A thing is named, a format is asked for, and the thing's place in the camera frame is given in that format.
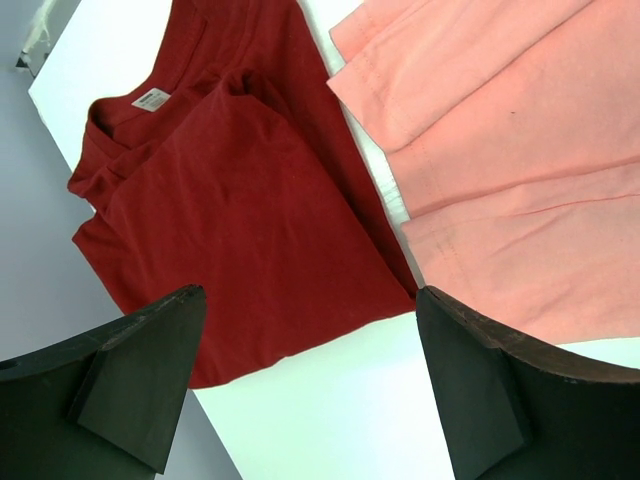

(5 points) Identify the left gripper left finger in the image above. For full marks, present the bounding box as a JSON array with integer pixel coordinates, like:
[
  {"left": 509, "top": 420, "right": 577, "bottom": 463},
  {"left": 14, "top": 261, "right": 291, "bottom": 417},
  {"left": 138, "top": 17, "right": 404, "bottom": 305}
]
[{"left": 1, "top": 285, "right": 206, "bottom": 479}]

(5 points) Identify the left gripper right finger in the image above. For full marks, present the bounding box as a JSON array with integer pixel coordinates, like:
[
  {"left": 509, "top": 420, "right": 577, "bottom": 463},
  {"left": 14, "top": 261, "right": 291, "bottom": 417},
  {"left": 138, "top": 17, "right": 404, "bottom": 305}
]
[{"left": 416, "top": 287, "right": 639, "bottom": 480}]

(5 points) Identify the pink polo shirt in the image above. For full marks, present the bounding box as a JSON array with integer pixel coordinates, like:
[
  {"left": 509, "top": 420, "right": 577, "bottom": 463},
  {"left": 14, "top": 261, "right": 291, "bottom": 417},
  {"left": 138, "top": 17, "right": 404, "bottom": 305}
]
[{"left": 329, "top": 0, "right": 639, "bottom": 344}]

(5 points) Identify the folded red t-shirt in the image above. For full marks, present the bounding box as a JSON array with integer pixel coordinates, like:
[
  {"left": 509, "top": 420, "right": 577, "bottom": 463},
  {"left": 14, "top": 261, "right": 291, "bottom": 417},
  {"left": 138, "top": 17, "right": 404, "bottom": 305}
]
[{"left": 68, "top": 1, "right": 417, "bottom": 389}]

